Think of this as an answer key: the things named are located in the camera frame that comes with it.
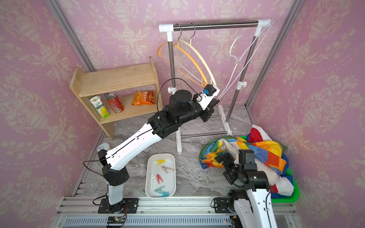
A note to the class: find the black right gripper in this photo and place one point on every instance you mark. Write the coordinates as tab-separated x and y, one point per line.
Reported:
225	156

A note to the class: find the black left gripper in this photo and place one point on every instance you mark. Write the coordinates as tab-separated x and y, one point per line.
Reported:
207	111

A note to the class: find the rainbow striped jacket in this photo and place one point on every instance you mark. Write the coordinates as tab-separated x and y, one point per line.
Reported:
269	155

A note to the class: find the wooden clothes hanger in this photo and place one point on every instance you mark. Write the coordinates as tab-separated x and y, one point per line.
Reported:
168	29

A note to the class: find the pink clothespin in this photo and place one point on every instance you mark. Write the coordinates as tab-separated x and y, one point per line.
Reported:
166	169

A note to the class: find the blue clothespin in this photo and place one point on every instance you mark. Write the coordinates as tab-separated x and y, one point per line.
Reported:
164	194

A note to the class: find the red clothespin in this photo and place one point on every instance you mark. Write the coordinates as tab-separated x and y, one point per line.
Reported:
159	179

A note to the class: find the teal green clothespin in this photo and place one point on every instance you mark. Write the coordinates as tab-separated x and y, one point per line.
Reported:
160	189

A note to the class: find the cream white clothes hanger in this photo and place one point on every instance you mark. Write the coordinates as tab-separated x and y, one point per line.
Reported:
204	80

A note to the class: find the white clothespin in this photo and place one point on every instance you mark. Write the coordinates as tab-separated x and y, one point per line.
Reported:
153	180

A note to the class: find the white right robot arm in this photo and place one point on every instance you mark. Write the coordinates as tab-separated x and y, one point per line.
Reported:
252	202

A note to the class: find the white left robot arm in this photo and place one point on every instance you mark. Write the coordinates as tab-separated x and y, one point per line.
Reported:
183	107

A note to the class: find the orange snack bag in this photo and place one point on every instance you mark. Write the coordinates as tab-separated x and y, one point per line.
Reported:
144	98

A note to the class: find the green plastic basket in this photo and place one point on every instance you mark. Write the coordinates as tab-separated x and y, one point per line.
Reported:
285	196

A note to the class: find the white plastic tray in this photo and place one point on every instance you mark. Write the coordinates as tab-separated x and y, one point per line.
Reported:
169	179

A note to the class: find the red soda can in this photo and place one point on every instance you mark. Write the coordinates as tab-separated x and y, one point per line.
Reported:
115	103

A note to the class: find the metal clothes rack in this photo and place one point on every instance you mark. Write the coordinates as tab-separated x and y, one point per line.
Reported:
260	25

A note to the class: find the wooden two-tier shelf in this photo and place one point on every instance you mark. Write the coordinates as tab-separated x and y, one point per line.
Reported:
86	85

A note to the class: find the green white juice carton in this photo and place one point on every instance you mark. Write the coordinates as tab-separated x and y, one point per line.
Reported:
99	106

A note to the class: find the small circuit board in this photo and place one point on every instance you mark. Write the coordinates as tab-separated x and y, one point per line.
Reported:
116	220

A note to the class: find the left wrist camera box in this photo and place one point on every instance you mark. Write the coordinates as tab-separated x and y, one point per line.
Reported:
207	98

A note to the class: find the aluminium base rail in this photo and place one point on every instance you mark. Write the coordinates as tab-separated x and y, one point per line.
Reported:
175	212

